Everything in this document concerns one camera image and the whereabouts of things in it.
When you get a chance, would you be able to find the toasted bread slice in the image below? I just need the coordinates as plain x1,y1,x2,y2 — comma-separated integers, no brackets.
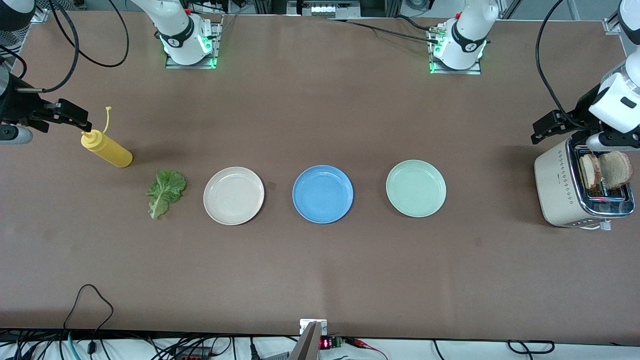
599,150,634,191
579,153,603,191

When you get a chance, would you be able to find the yellow squeeze bottle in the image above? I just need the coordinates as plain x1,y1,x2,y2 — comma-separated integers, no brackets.
81,106,134,169

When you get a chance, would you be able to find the green lettuce leaf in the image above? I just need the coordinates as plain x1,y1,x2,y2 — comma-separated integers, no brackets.
146,170,188,221

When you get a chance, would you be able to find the green plate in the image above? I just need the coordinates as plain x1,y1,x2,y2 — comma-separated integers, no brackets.
385,159,447,219

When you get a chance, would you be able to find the beige plate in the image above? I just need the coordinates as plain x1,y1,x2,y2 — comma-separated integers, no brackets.
203,166,265,226

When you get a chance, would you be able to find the blue plate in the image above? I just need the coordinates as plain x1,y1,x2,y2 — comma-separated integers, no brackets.
292,164,355,225

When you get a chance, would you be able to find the cream and chrome toaster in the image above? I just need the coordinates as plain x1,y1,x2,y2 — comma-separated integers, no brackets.
533,137,636,232

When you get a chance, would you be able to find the grey mesh fabric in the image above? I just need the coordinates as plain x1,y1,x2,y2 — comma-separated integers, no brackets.
0,27,32,57

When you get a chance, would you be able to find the grey device with white lights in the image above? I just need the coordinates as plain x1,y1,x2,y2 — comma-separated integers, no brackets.
287,0,361,19

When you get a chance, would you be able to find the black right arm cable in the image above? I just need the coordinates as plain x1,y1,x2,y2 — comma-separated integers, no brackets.
0,0,131,96

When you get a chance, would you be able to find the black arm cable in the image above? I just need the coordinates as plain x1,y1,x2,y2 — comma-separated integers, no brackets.
0,0,131,96
536,0,581,128

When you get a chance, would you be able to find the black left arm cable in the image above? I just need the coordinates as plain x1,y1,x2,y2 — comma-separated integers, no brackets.
536,0,581,128

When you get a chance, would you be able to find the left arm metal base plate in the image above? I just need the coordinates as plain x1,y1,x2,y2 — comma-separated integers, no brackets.
429,25,482,76

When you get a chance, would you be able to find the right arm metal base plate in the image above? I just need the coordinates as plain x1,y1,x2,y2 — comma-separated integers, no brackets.
165,15,224,70

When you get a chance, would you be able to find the thin black cable loop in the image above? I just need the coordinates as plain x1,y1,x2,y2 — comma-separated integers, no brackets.
62,283,115,337

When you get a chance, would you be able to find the black cable across table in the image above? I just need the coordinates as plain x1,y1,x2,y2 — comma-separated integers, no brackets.
325,15,441,45

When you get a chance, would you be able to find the flat black cable loop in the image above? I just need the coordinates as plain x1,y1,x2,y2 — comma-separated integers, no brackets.
507,340,556,355

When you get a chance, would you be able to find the red clip cable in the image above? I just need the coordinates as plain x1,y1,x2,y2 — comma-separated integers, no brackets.
345,337,388,360

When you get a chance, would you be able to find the white mount bracket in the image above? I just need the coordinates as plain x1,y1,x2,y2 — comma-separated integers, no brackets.
300,319,328,336

